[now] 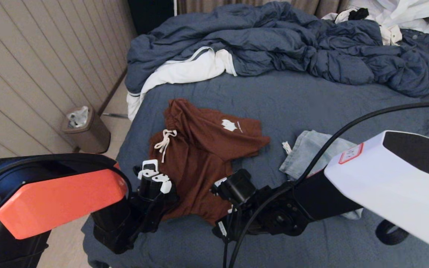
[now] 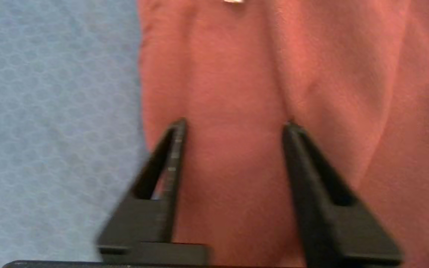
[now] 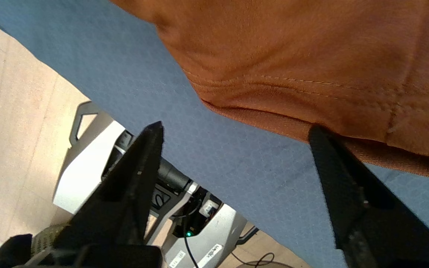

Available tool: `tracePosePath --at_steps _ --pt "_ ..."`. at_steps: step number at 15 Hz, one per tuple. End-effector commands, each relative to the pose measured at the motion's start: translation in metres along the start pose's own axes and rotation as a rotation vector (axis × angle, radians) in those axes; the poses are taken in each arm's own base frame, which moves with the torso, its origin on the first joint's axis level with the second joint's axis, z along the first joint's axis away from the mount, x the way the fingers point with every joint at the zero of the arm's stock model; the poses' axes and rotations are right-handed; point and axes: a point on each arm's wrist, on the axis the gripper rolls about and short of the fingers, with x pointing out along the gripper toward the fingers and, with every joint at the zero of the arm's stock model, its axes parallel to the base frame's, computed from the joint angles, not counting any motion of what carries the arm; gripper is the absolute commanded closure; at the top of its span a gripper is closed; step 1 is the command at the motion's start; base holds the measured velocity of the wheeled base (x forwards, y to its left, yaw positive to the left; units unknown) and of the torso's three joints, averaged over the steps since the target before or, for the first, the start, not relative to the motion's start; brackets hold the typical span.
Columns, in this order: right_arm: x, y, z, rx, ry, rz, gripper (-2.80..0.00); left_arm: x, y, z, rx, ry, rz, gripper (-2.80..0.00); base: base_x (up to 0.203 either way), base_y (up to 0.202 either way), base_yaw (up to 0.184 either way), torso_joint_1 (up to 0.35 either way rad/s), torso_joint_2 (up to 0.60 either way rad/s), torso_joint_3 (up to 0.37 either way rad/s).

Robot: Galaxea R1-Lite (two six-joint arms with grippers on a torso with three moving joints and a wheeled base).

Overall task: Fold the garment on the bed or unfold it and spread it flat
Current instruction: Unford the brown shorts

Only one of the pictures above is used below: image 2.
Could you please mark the rust brown shorts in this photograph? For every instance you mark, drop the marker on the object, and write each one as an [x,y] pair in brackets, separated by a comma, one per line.
[274,93]

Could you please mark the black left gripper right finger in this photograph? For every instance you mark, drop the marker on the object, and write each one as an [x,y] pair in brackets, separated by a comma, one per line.
[330,230]

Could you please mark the blue bed sheet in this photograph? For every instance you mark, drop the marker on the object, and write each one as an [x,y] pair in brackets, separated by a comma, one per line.
[50,130]

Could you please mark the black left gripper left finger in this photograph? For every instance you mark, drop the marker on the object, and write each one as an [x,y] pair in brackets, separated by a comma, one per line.
[151,223]

